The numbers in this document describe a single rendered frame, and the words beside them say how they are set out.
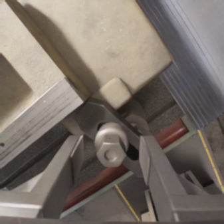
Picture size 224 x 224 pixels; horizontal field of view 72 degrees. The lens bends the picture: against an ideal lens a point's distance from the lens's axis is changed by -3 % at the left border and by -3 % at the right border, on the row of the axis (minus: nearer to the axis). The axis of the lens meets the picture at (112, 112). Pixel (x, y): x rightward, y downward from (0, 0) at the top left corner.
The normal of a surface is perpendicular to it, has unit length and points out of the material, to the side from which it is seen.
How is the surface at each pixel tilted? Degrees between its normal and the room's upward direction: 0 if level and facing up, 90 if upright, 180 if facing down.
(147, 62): 0
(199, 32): 61
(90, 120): 0
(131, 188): 0
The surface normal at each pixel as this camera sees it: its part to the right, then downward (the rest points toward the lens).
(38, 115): -0.02, 0.25
